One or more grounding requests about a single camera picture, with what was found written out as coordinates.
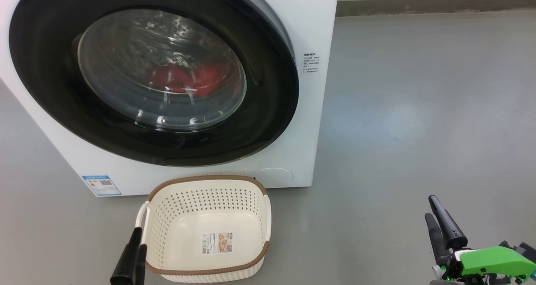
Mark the product label sticker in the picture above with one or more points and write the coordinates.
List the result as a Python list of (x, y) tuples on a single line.
[(217, 242)]

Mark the red and white garment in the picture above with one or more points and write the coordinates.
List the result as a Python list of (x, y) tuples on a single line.
[(184, 77)]

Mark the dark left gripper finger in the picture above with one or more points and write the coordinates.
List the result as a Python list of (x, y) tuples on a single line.
[(125, 264), (141, 268)]

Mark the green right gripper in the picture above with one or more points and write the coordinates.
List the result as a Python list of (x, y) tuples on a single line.
[(490, 262)]

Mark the printed text warning sticker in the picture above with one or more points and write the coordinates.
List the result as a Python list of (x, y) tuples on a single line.
[(311, 63)]

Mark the white front-load washing machine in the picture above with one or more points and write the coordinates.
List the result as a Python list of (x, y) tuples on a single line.
[(310, 21)]

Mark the blue energy label sticker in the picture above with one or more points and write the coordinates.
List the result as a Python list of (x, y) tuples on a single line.
[(101, 185)]

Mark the black glass washing machine door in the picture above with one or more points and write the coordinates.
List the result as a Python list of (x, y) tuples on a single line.
[(259, 121)]

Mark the cream basket with brown rim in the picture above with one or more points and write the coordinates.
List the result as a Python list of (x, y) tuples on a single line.
[(209, 230)]

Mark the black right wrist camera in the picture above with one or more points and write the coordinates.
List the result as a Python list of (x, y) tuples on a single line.
[(525, 249)]

